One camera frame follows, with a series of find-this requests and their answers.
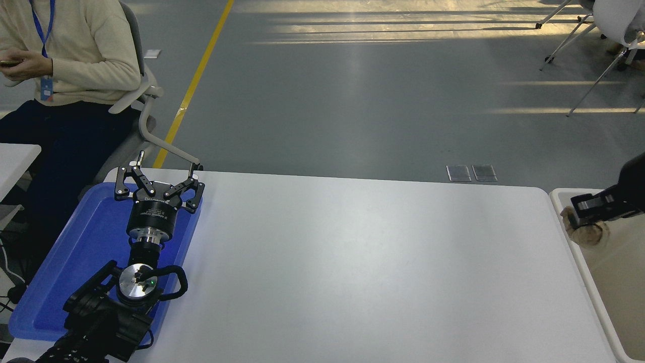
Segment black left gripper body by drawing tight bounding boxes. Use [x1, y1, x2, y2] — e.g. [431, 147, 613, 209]
[126, 180, 188, 235]

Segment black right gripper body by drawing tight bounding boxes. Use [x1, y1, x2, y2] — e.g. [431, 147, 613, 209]
[617, 152, 645, 217]

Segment person's left hand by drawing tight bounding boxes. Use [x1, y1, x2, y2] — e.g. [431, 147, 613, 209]
[2, 51, 54, 84]

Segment large pale bin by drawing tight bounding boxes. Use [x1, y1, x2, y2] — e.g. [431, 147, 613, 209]
[549, 188, 645, 363]

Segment blue plastic tray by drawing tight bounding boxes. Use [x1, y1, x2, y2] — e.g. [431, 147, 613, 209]
[9, 181, 204, 348]

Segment grey office chair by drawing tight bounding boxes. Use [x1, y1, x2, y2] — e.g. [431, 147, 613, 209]
[76, 0, 204, 202]

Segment small white table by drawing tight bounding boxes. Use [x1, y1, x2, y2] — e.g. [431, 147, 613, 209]
[0, 143, 42, 202]

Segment person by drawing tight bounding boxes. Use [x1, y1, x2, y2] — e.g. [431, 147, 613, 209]
[0, 0, 144, 258]

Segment white chair metal legs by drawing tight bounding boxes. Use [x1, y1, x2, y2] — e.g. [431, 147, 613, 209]
[535, 0, 645, 117]

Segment blue lanyard with badge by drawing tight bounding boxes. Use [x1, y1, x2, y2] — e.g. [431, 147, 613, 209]
[29, 0, 55, 102]

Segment white floor cable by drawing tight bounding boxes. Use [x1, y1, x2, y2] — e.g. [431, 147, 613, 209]
[0, 237, 26, 285]

